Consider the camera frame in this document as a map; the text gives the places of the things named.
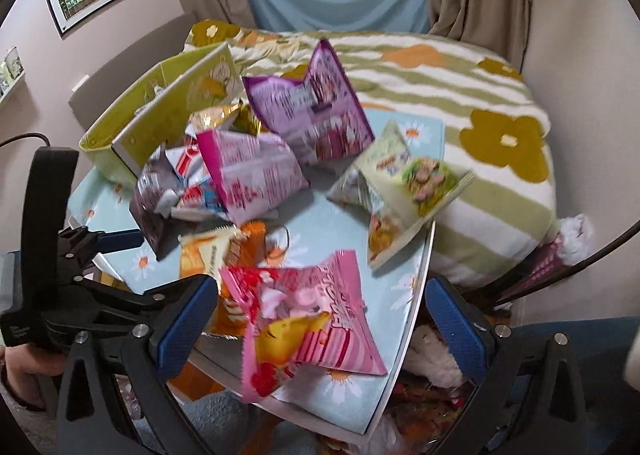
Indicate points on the green cookie snack packet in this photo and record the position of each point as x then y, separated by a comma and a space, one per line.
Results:
400, 175

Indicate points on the white printed canister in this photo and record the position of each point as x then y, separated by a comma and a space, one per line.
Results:
12, 62

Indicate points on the daisy print folding table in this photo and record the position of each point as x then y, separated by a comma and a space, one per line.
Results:
320, 235

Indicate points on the striped floral blanket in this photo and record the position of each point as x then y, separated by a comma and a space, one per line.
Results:
450, 80

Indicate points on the dark brown snack packet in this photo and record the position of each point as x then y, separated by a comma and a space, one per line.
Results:
155, 215

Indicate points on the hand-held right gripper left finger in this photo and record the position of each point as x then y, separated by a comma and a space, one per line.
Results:
190, 325

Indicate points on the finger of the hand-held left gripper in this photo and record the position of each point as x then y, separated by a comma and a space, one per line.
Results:
120, 240
130, 300

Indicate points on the white wall switch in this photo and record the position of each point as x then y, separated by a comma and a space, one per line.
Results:
80, 83

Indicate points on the pink striped snack packet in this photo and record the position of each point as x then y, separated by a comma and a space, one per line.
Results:
310, 315

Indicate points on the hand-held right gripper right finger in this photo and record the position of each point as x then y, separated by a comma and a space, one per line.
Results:
452, 325

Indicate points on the green storage box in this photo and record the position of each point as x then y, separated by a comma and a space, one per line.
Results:
165, 105

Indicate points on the person's left hand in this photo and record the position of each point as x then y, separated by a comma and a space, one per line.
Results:
22, 370

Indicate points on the white fluffy toy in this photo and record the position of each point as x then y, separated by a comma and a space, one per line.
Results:
435, 355

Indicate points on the purple snack packet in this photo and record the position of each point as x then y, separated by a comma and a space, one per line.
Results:
310, 110

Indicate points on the lilac pink snack packet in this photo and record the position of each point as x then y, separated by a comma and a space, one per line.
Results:
250, 175

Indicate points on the pink white plush toy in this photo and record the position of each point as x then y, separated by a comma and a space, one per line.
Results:
555, 250

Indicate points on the grey padded headboard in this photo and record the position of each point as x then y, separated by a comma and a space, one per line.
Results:
130, 65

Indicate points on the gold snack packet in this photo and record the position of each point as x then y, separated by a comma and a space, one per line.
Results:
220, 117

